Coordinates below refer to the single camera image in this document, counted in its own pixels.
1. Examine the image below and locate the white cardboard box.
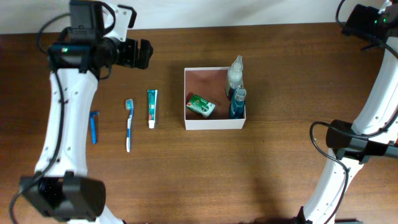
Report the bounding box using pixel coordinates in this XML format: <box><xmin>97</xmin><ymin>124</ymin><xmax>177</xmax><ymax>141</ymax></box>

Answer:
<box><xmin>183</xmin><ymin>67</ymin><xmax>246</xmax><ymax>130</ymax></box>

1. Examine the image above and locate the blue disposable razor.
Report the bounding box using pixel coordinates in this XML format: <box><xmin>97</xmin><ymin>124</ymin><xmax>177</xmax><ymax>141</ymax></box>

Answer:
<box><xmin>90</xmin><ymin>111</ymin><xmax>99</xmax><ymax>144</ymax></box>

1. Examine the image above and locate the green soap packet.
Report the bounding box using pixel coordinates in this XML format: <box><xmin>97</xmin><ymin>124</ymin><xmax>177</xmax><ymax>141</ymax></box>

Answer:
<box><xmin>186</xmin><ymin>95</ymin><xmax>216</xmax><ymax>118</ymax></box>

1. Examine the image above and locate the green toothpaste tube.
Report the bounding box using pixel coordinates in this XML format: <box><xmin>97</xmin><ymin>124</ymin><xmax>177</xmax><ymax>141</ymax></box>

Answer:
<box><xmin>147</xmin><ymin>90</ymin><xmax>158</xmax><ymax>129</ymax></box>

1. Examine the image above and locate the blue mouthwash bottle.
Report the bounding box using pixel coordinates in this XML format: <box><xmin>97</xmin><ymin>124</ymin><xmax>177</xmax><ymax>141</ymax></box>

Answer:
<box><xmin>229</xmin><ymin>88</ymin><xmax>247</xmax><ymax>119</ymax></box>

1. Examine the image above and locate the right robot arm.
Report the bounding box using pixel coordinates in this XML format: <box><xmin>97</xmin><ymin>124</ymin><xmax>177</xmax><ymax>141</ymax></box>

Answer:
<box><xmin>292</xmin><ymin>1</ymin><xmax>397</xmax><ymax>223</ymax></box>

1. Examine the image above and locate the right black cable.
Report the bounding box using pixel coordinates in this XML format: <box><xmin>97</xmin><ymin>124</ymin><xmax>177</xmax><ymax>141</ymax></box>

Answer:
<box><xmin>308</xmin><ymin>0</ymin><xmax>398</xmax><ymax>224</ymax></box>

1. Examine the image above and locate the clear purple spray bottle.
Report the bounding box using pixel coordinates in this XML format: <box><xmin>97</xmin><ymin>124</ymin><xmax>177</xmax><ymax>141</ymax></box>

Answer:
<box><xmin>225</xmin><ymin>55</ymin><xmax>244</xmax><ymax>100</ymax></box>

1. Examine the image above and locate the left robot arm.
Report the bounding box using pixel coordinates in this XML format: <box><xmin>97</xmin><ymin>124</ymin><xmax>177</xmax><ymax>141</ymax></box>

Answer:
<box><xmin>18</xmin><ymin>1</ymin><xmax>153</xmax><ymax>223</ymax></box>

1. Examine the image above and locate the blue white toothbrush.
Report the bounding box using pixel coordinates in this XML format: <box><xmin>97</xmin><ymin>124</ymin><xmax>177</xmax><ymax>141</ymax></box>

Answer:
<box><xmin>126</xmin><ymin>99</ymin><xmax>134</xmax><ymax>152</ymax></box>

